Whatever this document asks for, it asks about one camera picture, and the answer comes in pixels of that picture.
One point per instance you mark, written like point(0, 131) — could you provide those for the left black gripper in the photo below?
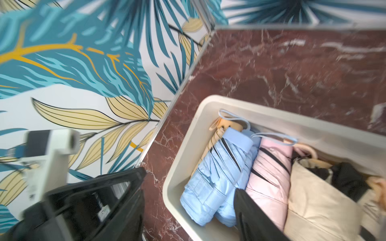
point(107, 208)

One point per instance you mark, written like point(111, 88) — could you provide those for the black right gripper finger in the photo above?
point(253, 224)

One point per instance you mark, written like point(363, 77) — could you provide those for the pink umbrella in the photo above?
point(269, 180)

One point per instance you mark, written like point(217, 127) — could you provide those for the blue umbrella back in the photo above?
point(210, 191)

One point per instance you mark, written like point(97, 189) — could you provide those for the tan umbrella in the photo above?
point(219, 126)

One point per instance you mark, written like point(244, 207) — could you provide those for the beige plastic storage box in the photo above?
point(366, 150)

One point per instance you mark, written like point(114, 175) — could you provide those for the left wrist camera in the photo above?
point(45, 155)

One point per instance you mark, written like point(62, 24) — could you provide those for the left aluminium corner post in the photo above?
point(204, 13)

